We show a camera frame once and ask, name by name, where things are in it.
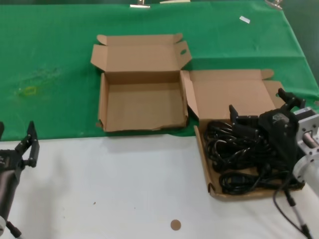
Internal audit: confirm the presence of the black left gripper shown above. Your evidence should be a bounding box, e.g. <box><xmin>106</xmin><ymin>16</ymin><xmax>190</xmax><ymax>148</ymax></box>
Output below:
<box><xmin>0</xmin><ymin>121</ymin><xmax>40</xmax><ymax>180</ymax></box>

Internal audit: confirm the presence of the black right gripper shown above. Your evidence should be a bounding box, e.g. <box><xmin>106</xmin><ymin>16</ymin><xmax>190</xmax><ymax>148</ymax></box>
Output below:
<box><xmin>228</xmin><ymin>88</ymin><xmax>307</xmax><ymax>139</ymax></box>

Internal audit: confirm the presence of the open cardboard box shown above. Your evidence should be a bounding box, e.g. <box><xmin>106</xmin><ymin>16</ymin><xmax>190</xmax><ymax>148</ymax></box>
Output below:
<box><xmin>179</xmin><ymin>69</ymin><xmax>309</xmax><ymax>202</ymax></box>

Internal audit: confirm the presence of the open cardboard box torn rim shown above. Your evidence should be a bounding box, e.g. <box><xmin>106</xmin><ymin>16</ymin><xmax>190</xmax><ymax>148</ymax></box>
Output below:
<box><xmin>90</xmin><ymin>32</ymin><xmax>192</xmax><ymax>132</ymax></box>

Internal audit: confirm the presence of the green table cloth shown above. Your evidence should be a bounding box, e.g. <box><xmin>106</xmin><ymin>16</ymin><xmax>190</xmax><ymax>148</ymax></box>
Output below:
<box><xmin>0</xmin><ymin>1</ymin><xmax>319</xmax><ymax>142</ymax></box>

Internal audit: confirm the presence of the black power cable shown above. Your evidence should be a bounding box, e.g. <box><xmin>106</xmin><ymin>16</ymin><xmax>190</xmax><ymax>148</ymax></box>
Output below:
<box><xmin>203</xmin><ymin>120</ymin><xmax>236</xmax><ymax>142</ymax></box>
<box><xmin>218</xmin><ymin>173</ymin><xmax>304</xmax><ymax>195</ymax></box>
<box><xmin>206</xmin><ymin>138</ymin><xmax>275</xmax><ymax>174</ymax></box>

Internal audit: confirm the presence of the black left wrist camera housing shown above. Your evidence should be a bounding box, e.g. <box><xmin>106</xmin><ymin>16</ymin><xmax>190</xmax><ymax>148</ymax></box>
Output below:
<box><xmin>0</xmin><ymin>170</ymin><xmax>21</xmax><ymax>217</ymax></box>

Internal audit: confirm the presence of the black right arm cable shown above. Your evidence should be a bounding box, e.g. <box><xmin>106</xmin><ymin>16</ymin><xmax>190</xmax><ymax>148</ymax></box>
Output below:
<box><xmin>273</xmin><ymin>159</ymin><xmax>314</xmax><ymax>239</ymax></box>

